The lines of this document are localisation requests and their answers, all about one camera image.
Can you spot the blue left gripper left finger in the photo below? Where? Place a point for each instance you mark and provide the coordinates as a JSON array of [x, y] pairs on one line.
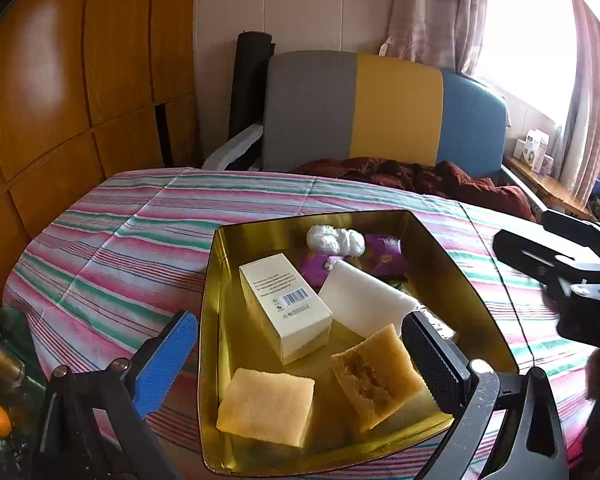
[[158, 361]]

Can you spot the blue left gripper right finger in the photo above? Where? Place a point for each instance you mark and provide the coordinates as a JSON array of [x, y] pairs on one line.
[[439, 362]]

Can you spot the yellow sponge piece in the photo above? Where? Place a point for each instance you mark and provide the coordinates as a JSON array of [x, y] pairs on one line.
[[377, 376]]

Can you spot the yellow sponge square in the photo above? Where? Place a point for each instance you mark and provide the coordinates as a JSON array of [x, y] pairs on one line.
[[269, 407]]

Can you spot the white foam block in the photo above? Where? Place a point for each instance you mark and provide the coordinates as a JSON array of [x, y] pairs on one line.
[[363, 304]]

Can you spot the white cardboard box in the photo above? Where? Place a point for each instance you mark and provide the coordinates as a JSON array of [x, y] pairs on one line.
[[291, 316]]

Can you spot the purple snack packet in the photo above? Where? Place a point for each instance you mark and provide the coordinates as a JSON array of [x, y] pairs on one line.
[[383, 256], [315, 267]]

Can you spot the white cloth bundle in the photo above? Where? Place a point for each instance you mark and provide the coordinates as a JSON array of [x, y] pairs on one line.
[[333, 241]]

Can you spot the wooden side table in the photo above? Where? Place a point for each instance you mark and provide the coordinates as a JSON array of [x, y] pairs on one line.
[[549, 191]]

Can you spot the white boxes on table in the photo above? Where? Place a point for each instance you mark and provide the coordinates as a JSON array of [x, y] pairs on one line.
[[532, 152]]

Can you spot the striped pink green bedsheet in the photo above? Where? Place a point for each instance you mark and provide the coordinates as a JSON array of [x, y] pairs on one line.
[[112, 269]]

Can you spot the gold metal tin box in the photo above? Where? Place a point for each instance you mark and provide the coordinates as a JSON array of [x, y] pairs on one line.
[[230, 338]]

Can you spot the dark red blanket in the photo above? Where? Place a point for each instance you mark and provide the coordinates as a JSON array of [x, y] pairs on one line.
[[444, 180]]

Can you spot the pink curtain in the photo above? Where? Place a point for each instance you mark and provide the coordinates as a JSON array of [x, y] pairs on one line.
[[540, 54]]

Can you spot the grey yellow blue sofa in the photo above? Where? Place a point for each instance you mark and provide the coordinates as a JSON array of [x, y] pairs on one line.
[[334, 104]]

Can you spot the wooden wardrobe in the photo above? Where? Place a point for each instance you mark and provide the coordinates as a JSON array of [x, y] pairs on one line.
[[88, 89]]

